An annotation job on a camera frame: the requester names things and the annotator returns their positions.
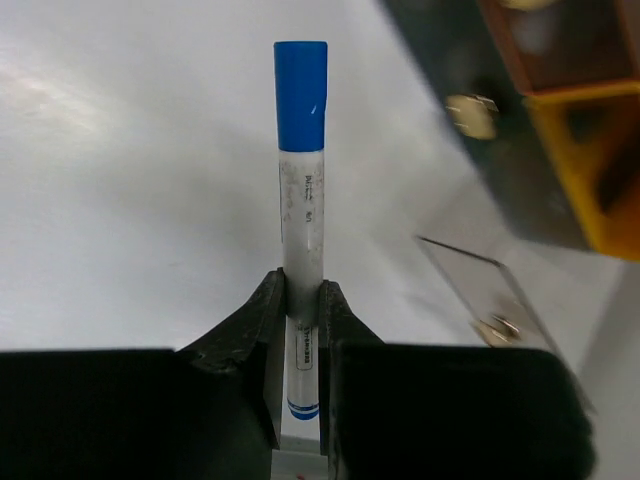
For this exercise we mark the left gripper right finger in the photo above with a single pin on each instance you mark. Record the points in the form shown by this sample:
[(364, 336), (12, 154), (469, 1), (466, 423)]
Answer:
[(398, 411)]

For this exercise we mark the blue white marker pen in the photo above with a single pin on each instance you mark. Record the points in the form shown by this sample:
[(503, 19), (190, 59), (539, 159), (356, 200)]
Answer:
[(301, 86)]

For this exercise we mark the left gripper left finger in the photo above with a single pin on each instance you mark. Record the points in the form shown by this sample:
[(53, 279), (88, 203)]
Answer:
[(211, 410)]

